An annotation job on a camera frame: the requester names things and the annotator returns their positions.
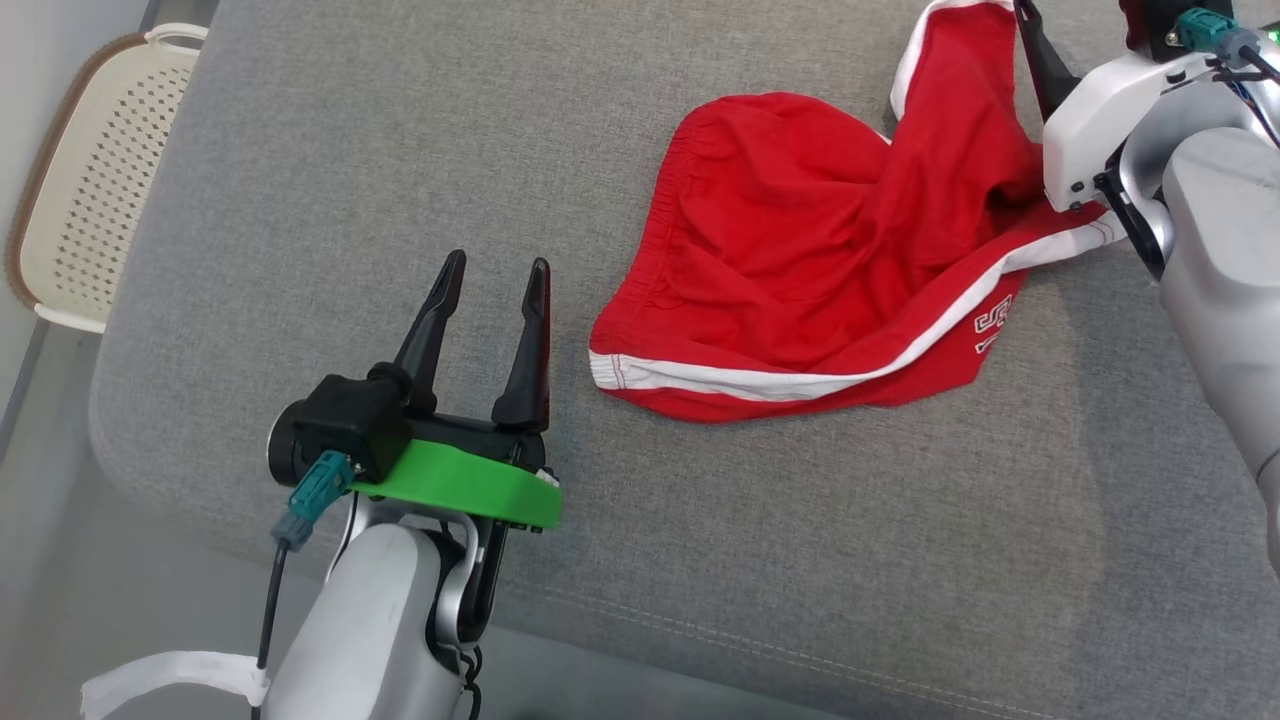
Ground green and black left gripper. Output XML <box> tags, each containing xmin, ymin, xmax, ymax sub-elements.
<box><xmin>354</xmin><ymin>249</ymin><xmax>564</xmax><ymax>531</ymax></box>

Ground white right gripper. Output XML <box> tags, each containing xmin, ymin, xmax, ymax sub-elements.
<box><xmin>1012</xmin><ymin>0</ymin><xmax>1218</xmax><ymax>214</ymax></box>

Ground red shorts with white stripes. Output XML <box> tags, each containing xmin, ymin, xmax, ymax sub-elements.
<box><xmin>587</xmin><ymin>0</ymin><xmax>1133</xmax><ymax>424</ymax></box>

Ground cream perforated laundry basket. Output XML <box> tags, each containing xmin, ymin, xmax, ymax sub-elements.
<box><xmin>4</xmin><ymin>22</ymin><xmax>210</xmax><ymax>335</ymax></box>

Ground black cable with teal plug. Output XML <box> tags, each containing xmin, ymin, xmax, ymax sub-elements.
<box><xmin>253</xmin><ymin>449</ymin><xmax>355</xmax><ymax>720</ymax></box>
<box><xmin>1174</xmin><ymin>7</ymin><xmax>1280</xmax><ymax>101</ymax></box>

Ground white strap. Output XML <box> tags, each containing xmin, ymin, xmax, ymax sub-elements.
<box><xmin>80</xmin><ymin>650</ymin><xmax>272</xmax><ymax>720</ymax></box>

